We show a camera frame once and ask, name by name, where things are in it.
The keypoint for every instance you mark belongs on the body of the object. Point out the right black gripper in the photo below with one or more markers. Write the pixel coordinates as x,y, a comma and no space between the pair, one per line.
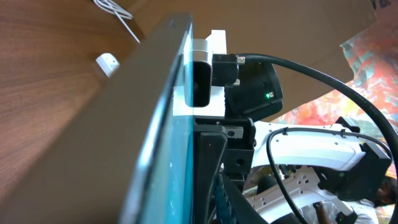
239,146

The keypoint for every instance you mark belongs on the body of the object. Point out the turquoise screen smartphone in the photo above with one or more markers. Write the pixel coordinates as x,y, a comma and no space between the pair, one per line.
97,170

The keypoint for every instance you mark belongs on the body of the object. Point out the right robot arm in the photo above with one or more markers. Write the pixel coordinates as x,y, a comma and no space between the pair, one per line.
335,165

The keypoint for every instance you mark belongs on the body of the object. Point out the white power strip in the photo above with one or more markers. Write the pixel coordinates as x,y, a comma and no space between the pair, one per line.
108,63

